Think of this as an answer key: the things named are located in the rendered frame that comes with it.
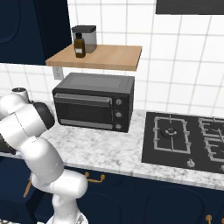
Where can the grey toaster oven knob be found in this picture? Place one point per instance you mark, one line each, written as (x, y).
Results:
(118, 114)
(118, 126)
(118, 101)

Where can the navy wall cupboard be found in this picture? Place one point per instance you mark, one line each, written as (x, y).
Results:
(29, 29)

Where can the brown glass bottle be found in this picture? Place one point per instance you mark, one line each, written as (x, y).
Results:
(79, 46)

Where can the navy cupboard door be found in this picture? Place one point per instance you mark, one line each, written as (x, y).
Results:
(105, 208)
(172, 204)
(13, 186)

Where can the navy drawer front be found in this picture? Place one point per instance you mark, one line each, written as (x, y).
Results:
(116, 179)

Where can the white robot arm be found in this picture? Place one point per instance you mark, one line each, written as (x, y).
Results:
(40, 151)

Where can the wooden wall shelf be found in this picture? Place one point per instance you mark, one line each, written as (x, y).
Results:
(110, 57)

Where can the white wall socket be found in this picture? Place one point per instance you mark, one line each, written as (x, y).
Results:
(58, 73)

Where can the grey hob knob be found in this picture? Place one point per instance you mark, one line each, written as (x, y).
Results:
(222, 168)
(190, 163)

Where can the black extractor hood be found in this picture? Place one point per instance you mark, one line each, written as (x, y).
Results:
(189, 6)

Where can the grey canister with black lid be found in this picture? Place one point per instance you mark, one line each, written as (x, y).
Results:
(91, 36)

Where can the toaster oven door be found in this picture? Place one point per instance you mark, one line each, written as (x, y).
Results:
(84, 112)

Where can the black toaster oven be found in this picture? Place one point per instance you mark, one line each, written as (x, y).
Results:
(96, 84)

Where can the black gas hob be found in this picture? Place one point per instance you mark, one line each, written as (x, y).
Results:
(180, 137)

